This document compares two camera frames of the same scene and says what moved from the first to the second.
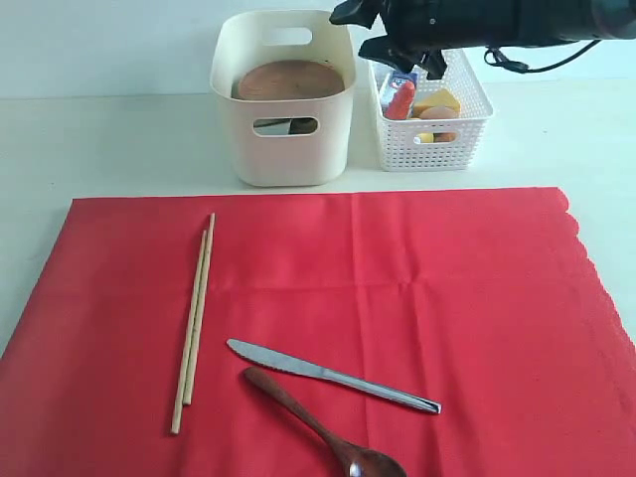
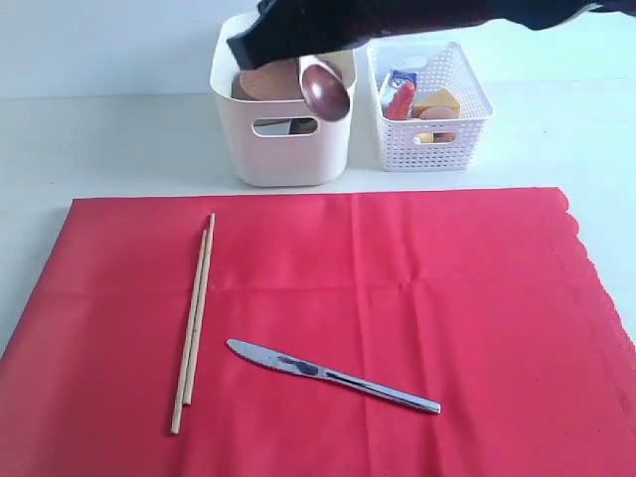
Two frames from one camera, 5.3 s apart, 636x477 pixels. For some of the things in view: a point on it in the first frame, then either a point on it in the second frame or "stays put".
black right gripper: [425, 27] -> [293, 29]
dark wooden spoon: [359, 461] -> [325, 92]
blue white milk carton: [396, 77] stays put
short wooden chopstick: [200, 307] stays put
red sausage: [400, 105] stays put
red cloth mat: [485, 302] stays put
